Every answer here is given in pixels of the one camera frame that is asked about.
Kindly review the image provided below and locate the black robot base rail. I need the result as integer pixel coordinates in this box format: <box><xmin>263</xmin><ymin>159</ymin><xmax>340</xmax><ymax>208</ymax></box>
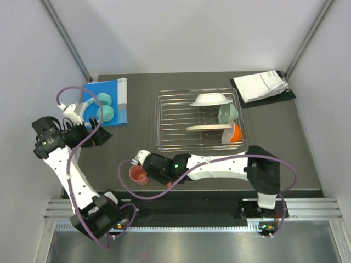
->
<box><xmin>92</xmin><ymin>198</ymin><xmax>288</xmax><ymax>220</ymax></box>

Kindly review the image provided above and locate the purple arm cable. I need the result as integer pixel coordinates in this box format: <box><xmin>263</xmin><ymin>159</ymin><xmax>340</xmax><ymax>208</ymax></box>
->
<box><xmin>117</xmin><ymin>153</ymin><xmax>299</xmax><ymax>236</ymax></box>
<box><xmin>56</xmin><ymin>86</ymin><xmax>138</xmax><ymax>250</ymax></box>

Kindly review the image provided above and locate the black clipboard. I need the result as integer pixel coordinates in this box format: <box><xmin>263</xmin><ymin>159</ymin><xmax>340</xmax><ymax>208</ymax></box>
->
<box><xmin>230</xmin><ymin>70</ymin><xmax>296</xmax><ymax>108</ymax></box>

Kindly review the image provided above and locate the white plate blue rim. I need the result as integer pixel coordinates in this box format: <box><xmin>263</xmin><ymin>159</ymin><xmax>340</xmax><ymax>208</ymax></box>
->
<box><xmin>190</xmin><ymin>93</ymin><xmax>233</xmax><ymax>107</ymax></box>

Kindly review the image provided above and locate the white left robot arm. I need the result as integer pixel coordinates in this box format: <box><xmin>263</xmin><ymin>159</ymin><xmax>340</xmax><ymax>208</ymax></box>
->
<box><xmin>32</xmin><ymin>116</ymin><xmax>127</xmax><ymax>238</ymax></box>

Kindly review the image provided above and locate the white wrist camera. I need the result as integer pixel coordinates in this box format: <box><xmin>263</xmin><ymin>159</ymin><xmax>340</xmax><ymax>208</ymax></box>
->
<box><xmin>58</xmin><ymin>103</ymin><xmax>83</xmax><ymax>125</ymax></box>
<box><xmin>131</xmin><ymin>150</ymin><xmax>151</xmax><ymax>166</ymax></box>

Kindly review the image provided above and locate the white paper stack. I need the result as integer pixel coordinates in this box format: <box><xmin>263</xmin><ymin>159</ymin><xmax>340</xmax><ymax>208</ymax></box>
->
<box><xmin>233</xmin><ymin>70</ymin><xmax>290</xmax><ymax>103</ymax></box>

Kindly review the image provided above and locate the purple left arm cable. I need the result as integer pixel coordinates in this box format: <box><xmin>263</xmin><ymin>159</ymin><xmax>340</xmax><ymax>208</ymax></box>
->
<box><xmin>56</xmin><ymin>86</ymin><xmax>138</xmax><ymax>250</ymax></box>

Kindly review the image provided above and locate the pink plastic cup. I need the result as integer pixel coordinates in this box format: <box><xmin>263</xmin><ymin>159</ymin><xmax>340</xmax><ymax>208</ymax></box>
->
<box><xmin>129</xmin><ymin>165</ymin><xmax>150</xmax><ymax>186</ymax></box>

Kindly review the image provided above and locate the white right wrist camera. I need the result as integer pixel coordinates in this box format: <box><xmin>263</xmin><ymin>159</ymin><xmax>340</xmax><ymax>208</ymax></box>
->
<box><xmin>131</xmin><ymin>150</ymin><xmax>151</xmax><ymax>166</ymax></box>

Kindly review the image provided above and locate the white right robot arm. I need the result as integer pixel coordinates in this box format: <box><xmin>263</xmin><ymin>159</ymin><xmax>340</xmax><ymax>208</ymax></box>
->
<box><xmin>136</xmin><ymin>146</ymin><xmax>281</xmax><ymax>217</ymax></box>

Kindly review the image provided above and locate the mint green ceramic bowl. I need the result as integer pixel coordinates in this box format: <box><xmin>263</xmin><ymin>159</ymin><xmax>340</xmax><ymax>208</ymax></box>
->
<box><xmin>218</xmin><ymin>103</ymin><xmax>239</xmax><ymax>124</ymax></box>

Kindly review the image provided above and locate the grey slotted cable duct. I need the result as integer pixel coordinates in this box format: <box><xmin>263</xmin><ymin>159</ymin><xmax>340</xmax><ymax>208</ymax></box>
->
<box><xmin>55</xmin><ymin>221</ymin><xmax>263</xmax><ymax>234</ymax></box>

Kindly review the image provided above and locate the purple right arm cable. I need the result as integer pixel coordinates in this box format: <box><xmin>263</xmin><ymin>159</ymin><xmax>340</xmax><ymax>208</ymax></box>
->
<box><xmin>117</xmin><ymin>153</ymin><xmax>299</xmax><ymax>236</ymax></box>

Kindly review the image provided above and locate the chrome wire dish rack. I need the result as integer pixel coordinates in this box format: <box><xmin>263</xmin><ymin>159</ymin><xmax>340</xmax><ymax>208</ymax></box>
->
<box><xmin>155</xmin><ymin>88</ymin><xmax>247</xmax><ymax>152</ymax></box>

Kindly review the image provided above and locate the white bowl orange outside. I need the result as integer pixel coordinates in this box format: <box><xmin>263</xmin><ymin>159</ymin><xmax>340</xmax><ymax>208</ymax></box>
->
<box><xmin>221</xmin><ymin>122</ymin><xmax>242</xmax><ymax>144</ymax></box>

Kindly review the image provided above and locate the blue book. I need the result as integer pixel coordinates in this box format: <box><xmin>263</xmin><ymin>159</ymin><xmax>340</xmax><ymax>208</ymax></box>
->
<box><xmin>83</xmin><ymin>78</ymin><xmax>127</xmax><ymax>127</ymax></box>

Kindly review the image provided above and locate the pink plate with leaf motif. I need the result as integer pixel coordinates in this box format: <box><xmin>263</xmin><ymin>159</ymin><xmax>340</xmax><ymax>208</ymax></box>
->
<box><xmin>186</xmin><ymin>124</ymin><xmax>232</xmax><ymax>132</ymax></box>

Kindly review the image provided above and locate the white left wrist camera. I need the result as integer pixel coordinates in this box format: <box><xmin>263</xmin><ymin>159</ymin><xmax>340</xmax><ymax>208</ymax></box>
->
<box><xmin>58</xmin><ymin>103</ymin><xmax>83</xmax><ymax>125</ymax></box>

